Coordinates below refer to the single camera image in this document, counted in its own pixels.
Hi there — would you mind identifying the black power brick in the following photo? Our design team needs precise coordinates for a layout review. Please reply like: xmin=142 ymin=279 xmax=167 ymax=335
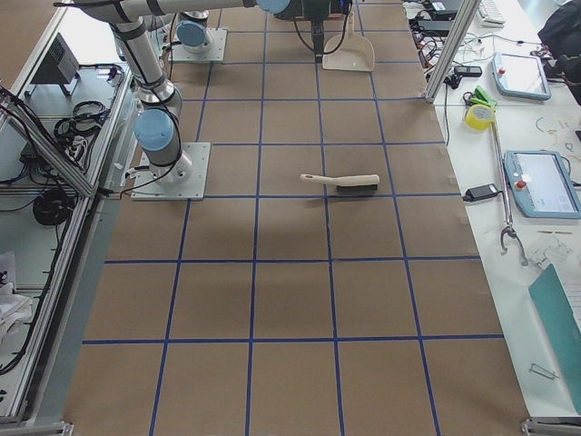
xmin=462 ymin=183 xmax=501 ymax=203

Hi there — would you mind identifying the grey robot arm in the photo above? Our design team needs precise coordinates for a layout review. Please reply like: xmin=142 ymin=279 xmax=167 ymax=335
xmin=175 ymin=0 xmax=290 ymax=55
xmin=54 ymin=0 xmax=288 ymax=185

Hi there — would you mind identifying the green plastic tool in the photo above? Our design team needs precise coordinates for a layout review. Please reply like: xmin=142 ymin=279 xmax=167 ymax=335
xmin=468 ymin=85 xmax=497 ymax=110

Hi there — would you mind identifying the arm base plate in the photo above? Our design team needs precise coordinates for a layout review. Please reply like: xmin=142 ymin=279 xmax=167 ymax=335
xmin=131 ymin=143 xmax=212 ymax=201
xmin=170 ymin=24 xmax=228 ymax=64

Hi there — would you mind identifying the black coiled cable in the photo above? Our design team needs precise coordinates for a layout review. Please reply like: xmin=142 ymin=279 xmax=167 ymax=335
xmin=32 ymin=188 xmax=76 ymax=227

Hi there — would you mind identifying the bin with black bag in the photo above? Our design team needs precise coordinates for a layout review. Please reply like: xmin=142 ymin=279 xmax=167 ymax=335
xmin=274 ymin=0 xmax=352 ymax=22

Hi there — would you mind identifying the blue teach pendant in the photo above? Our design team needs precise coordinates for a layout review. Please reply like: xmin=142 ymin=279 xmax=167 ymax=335
xmin=491 ymin=53 xmax=552 ymax=101
xmin=504 ymin=151 xmax=580 ymax=220

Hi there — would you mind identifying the yellow tape roll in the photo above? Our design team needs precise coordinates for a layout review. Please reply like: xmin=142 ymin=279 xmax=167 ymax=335
xmin=464 ymin=104 xmax=495 ymax=131

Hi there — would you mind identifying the teal cutting mat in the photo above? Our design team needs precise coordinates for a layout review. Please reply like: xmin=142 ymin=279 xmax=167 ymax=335
xmin=528 ymin=264 xmax=580 ymax=413

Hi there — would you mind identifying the beige hand brush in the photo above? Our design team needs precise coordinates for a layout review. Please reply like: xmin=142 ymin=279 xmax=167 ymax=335
xmin=300 ymin=173 xmax=380 ymax=193

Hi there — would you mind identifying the blue teach pendant upper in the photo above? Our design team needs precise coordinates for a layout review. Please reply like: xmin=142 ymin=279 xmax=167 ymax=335
xmin=491 ymin=53 xmax=552 ymax=101

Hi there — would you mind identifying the aluminium frame post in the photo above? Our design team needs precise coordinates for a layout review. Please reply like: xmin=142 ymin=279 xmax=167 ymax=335
xmin=424 ymin=0 xmax=479 ymax=104

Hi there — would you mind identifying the blue teach pendant lower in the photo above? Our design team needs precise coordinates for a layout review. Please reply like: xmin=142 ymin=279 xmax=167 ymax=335
xmin=504 ymin=151 xmax=580 ymax=220

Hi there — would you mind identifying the grey control box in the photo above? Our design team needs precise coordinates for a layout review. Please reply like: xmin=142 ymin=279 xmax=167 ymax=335
xmin=25 ymin=33 xmax=80 ymax=96

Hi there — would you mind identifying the metal reacher grabber tool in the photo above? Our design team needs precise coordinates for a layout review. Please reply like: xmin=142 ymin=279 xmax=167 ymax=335
xmin=490 ymin=121 xmax=528 ymax=266

